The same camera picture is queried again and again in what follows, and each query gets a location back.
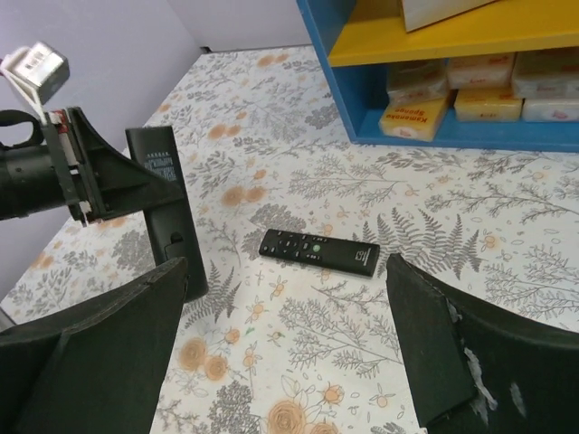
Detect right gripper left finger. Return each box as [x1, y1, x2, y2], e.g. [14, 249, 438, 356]
[1, 259, 187, 433]

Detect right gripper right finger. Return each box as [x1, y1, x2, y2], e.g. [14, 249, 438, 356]
[386, 254, 578, 433]

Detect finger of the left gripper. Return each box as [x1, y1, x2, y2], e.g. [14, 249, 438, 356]
[67, 108, 186, 222]

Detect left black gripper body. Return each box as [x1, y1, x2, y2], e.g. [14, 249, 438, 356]
[43, 108, 98, 226]

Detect large black remote control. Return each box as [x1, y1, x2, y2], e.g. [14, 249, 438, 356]
[126, 126, 208, 302]

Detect small slim black remote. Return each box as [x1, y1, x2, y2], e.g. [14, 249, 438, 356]
[259, 229, 380, 278]

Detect yellow small box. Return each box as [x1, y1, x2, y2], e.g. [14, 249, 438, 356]
[379, 97, 450, 142]

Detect blue shelf unit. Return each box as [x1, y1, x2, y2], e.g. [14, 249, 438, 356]
[298, 1, 578, 153]

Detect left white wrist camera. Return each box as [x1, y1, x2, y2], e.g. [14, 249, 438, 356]
[1, 42, 70, 125]

